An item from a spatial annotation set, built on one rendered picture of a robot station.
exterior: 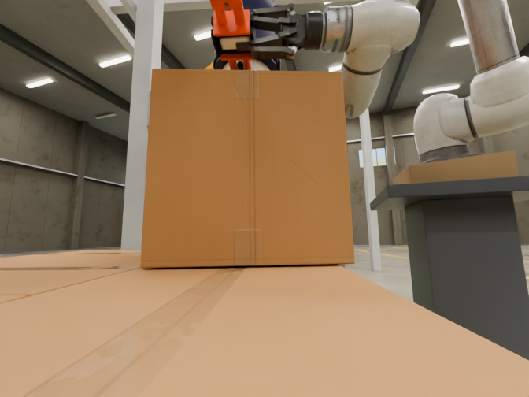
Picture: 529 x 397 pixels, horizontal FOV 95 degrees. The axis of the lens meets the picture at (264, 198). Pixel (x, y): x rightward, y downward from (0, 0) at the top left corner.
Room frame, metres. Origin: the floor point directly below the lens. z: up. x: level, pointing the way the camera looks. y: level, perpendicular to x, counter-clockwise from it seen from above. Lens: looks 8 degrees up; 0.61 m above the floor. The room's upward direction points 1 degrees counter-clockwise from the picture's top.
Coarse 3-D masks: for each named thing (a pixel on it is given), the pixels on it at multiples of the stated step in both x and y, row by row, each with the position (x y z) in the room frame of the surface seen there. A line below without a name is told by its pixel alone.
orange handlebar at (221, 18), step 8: (216, 0) 0.42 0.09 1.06; (224, 0) 0.42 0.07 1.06; (232, 0) 0.42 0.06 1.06; (240, 0) 0.42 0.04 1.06; (216, 8) 0.43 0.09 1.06; (224, 8) 0.43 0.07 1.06; (232, 8) 0.43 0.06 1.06; (240, 8) 0.43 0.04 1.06; (216, 16) 0.46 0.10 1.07; (224, 16) 0.46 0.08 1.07; (240, 16) 0.46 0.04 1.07; (224, 24) 0.48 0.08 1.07; (240, 24) 0.48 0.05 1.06; (232, 64) 0.60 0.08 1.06; (248, 64) 0.60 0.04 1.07
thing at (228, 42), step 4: (244, 36) 0.50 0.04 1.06; (248, 36) 0.50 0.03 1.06; (220, 40) 0.50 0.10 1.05; (224, 40) 0.50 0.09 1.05; (228, 40) 0.50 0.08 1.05; (232, 40) 0.50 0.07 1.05; (236, 40) 0.50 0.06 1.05; (240, 40) 0.50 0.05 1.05; (244, 40) 0.50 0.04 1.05; (248, 40) 0.50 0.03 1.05; (224, 44) 0.52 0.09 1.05; (228, 44) 0.52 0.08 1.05; (232, 44) 0.52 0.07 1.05; (224, 48) 0.53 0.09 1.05; (228, 48) 0.53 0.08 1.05; (232, 48) 0.53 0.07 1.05
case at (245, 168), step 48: (192, 96) 0.46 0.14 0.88; (240, 96) 0.46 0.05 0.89; (288, 96) 0.47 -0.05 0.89; (336, 96) 0.47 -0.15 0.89; (192, 144) 0.46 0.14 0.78; (240, 144) 0.46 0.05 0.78; (288, 144) 0.47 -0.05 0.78; (336, 144) 0.47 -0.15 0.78; (192, 192) 0.46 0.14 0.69; (240, 192) 0.46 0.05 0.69; (288, 192) 0.47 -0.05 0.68; (336, 192) 0.47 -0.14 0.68; (144, 240) 0.45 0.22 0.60; (192, 240) 0.46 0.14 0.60; (240, 240) 0.46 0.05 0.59; (288, 240) 0.47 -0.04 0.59; (336, 240) 0.47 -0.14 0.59
